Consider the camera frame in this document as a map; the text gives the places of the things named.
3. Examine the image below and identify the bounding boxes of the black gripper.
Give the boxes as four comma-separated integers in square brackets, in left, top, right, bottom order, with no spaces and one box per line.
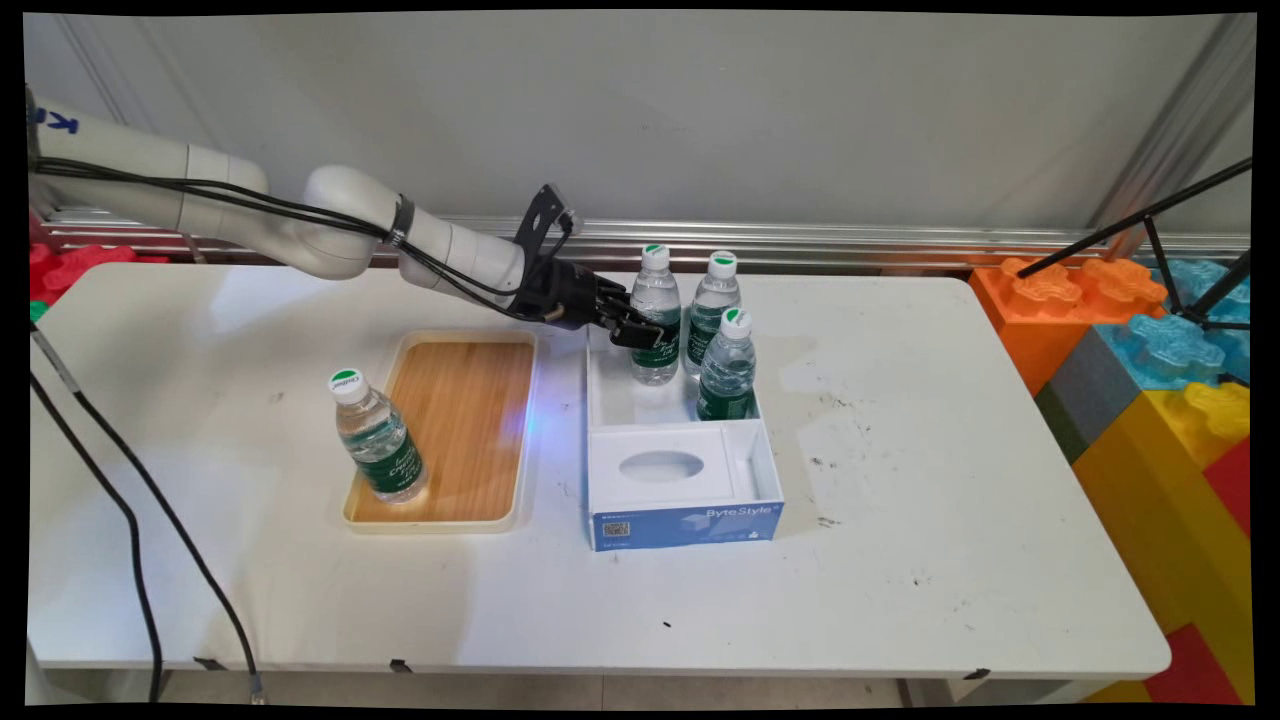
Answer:
[520,258,666,351]

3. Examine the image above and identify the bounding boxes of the water bottle green label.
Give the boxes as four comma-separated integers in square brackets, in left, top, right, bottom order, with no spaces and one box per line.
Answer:
[696,307,758,422]
[630,244,683,387]
[328,368,429,504]
[684,250,743,379]

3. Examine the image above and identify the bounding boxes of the wooden tray with cream rim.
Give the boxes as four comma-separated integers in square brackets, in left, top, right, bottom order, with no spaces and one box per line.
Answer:
[342,330,539,534]

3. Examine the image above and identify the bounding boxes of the white and blue cardboard box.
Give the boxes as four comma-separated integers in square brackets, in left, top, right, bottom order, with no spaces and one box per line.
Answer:
[584,305,786,553]

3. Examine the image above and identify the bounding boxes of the orange foam building block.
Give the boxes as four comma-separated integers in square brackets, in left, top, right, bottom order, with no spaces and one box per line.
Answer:
[968,257,1169,396]

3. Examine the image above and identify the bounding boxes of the grey foam building block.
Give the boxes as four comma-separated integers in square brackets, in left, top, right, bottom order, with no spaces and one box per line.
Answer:
[1035,325,1146,463]

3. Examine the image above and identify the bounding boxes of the black tripod stand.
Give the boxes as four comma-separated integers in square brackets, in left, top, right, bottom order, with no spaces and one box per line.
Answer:
[1017,158,1253,386]

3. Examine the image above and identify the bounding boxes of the blue foam building block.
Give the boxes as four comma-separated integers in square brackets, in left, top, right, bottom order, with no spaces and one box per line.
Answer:
[1098,258,1253,391]

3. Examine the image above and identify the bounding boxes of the red foam blocks pile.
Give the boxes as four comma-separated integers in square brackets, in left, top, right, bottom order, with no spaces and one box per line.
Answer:
[30,243,171,306]

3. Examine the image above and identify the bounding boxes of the red foam building block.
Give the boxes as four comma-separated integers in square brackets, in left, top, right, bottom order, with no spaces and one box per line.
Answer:
[1145,438,1253,706]

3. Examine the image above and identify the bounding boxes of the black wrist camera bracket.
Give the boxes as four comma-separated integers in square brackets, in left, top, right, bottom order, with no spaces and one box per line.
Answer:
[513,183,583,266]

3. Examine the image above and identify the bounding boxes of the aluminium wall rail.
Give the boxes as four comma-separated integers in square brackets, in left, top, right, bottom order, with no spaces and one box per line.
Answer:
[40,208,1251,271]

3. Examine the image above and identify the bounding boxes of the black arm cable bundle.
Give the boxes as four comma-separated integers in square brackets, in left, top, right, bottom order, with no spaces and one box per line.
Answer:
[30,158,546,323]

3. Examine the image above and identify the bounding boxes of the black cable with metal plug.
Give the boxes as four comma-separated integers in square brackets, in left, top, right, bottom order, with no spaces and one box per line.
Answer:
[30,322,267,703]

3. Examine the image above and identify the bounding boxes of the plain black cable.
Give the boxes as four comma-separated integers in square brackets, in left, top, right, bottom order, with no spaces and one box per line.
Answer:
[30,372,164,703]

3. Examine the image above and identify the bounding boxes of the aluminium slanted post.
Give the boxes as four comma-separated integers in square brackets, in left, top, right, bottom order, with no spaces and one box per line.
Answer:
[1090,15,1256,261]

